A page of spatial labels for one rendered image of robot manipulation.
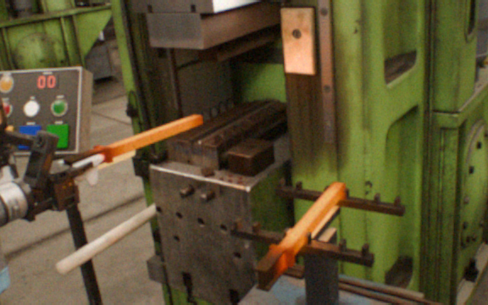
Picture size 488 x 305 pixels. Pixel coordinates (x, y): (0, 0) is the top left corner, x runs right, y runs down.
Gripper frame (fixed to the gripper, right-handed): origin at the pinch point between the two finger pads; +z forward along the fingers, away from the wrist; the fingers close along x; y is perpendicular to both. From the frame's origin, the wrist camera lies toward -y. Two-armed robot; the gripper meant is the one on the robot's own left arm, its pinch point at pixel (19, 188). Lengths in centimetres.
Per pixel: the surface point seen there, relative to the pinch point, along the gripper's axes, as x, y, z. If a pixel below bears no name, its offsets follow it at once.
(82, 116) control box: -16.5, -24.3, -11.9
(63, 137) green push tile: -14.7, -16.7, -7.1
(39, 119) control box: -23.3, -11.8, -12.1
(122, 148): 40.1, -22.1, -18.6
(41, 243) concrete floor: -146, -7, 94
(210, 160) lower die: 20, -51, -1
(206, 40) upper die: 22, -54, -36
